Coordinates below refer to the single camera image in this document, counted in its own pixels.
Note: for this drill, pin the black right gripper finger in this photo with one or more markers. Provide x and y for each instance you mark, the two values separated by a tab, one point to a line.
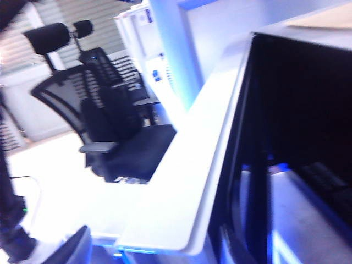
75	247

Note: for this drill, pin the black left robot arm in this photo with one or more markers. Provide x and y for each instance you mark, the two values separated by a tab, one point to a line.
13	236

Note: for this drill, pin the black Midea microwave oven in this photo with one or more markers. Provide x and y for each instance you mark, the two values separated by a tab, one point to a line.
316	96

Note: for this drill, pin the black mesh office chair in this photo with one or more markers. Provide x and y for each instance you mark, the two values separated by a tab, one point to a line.
110	63
110	132

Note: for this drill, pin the white cabinet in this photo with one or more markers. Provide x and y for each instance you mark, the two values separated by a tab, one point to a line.
137	33

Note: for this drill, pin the grey window blinds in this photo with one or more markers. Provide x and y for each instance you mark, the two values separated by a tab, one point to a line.
90	13

